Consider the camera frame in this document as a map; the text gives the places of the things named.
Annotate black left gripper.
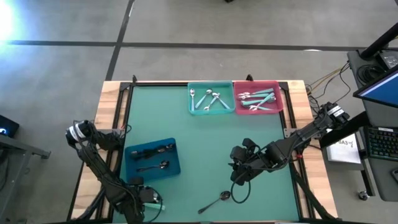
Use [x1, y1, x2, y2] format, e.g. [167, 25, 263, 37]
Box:
[127, 176, 160, 215]

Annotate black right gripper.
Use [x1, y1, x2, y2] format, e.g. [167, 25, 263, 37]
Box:
[229, 138, 272, 187]

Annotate blue plastic bin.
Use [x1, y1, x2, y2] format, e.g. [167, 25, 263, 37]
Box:
[124, 138, 182, 184]

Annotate translucent teal plastic bin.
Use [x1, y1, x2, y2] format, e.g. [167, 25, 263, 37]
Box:
[187, 80, 236, 116]

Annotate green table mat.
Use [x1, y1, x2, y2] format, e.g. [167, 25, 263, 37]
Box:
[112, 85, 300, 223]

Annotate pink plastic bin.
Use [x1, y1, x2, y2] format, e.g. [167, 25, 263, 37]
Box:
[233, 80, 284, 116]

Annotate white paper sheet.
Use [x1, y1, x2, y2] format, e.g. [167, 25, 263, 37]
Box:
[325, 126, 362, 165]

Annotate grey metal cart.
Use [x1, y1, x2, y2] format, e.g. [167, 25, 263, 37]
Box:
[0, 133, 52, 223]

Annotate grey computer desk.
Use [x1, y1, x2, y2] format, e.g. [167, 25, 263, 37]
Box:
[346, 48, 398, 202]

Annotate black computer keyboard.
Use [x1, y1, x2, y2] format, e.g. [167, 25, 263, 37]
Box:
[363, 126, 398, 162]

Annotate black device blue light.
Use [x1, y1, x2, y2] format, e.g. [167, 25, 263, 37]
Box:
[0, 114, 20, 138]

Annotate computer monitor blue screen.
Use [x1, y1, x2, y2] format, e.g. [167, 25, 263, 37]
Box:
[353, 67, 398, 109]

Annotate black power adapter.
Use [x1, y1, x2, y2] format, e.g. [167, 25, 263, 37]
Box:
[377, 50, 398, 70]

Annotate black diagonal pole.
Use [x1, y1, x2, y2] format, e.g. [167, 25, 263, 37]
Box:
[359, 22, 398, 60]

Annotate black aluminium table frame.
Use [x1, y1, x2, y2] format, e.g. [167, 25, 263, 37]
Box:
[67, 74, 338, 223]

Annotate yellow cables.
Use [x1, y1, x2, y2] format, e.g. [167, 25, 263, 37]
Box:
[306, 61, 352, 94]

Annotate coiled black cable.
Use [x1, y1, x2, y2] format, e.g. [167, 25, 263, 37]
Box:
[355, 63, 379, 84]

